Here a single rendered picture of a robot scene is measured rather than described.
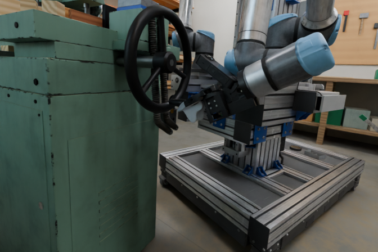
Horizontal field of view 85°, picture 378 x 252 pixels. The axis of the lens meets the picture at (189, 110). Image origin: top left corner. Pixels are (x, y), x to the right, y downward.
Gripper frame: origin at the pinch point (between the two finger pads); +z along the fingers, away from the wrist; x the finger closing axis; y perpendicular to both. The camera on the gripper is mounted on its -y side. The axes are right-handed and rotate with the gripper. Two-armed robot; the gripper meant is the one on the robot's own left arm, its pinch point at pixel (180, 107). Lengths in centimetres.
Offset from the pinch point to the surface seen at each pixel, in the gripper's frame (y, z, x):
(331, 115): 58, -24, 272
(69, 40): -25.1, 12.2, -17.0
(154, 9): -23.3, -7.6, -5.8
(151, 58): -15.8, 2.3, -1.6
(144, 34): -24.2, 3.0, 0.6
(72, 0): -48, 22, -5
